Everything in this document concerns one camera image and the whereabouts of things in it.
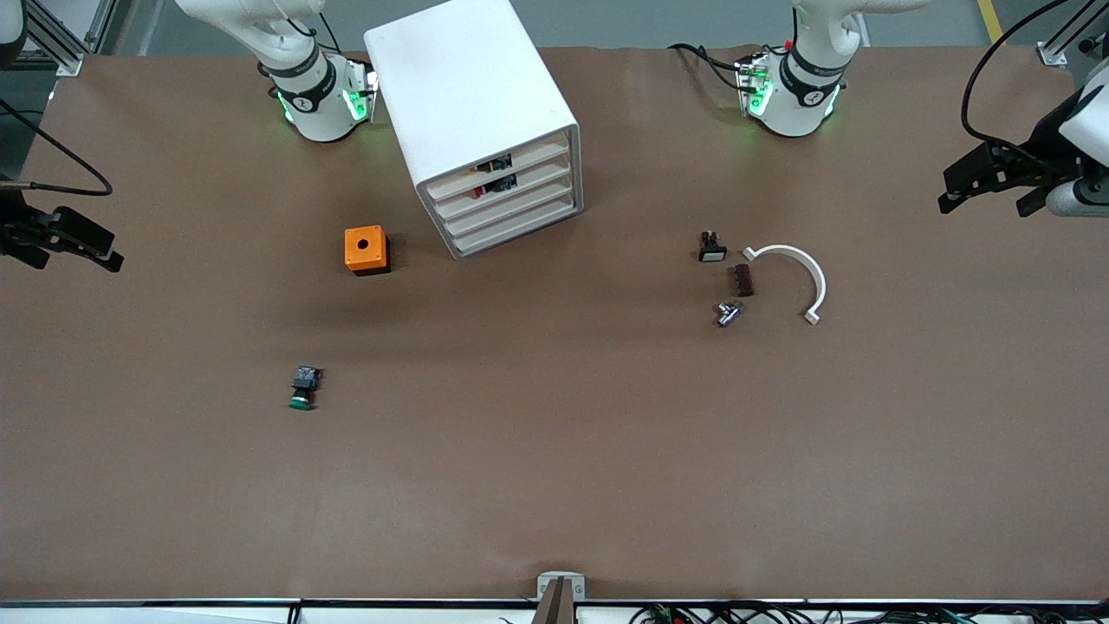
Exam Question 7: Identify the white drawer cabinet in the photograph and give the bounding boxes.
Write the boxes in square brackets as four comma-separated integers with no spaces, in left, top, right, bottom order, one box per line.
[364,0,583,260]

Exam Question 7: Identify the green push button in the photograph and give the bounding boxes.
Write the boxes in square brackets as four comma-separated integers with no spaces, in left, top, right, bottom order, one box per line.
[288,366,323,412]

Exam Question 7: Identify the aluminium frame profile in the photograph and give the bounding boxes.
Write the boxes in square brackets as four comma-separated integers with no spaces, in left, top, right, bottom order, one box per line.
[1035,0,1109,70]
[24,0,120,77]

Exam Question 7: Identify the brown table mat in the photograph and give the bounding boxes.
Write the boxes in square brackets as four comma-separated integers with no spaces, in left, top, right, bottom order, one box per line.
[0,43,1109,604]

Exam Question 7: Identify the white table edge rail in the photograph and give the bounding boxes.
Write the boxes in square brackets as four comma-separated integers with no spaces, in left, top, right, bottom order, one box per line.
[0,600,1109,624]

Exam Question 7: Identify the white curved plastic bracket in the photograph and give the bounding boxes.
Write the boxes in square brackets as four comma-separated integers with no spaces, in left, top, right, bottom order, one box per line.
[743,244,827,327]

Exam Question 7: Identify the orange box with round hole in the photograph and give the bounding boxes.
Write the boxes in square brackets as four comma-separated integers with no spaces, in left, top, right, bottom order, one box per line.
[344,225,391,276]

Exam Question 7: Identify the black cable tangle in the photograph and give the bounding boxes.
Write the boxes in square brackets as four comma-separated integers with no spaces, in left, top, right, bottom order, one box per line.
[628,601,1109,624]

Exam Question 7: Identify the grey metal mounting bracket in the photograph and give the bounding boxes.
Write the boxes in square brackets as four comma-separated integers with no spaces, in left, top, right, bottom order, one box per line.
[530,570,587,624]

